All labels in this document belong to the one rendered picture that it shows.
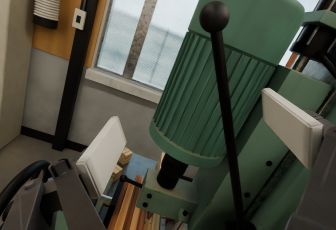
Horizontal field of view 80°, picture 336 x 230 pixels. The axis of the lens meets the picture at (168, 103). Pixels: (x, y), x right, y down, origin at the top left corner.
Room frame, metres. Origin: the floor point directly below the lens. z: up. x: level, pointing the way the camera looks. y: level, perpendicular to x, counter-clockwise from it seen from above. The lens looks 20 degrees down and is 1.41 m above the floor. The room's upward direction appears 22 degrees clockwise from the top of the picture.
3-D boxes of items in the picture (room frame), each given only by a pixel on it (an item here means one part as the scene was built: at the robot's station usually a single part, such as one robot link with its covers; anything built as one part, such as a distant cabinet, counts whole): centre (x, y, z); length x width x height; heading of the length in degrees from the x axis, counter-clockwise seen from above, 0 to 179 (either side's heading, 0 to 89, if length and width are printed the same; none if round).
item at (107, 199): (0.39, 0.06, 0.95); 0.09 x 0.07 x 0.09; 5
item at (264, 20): (0.40, -0.07, 1.35); 0.18 x 0.18 x 0.31
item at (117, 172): (0.53, 0.08, 0.92); 0.04 x 0.03 x 0.04; 161
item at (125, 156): (0.63, 0.08, 0.92); 0.04 x 0.04 x 0.04; 64
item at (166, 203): (0.40, -0.09, 1.03); 0.14 x 0.07 x 0.09; 95
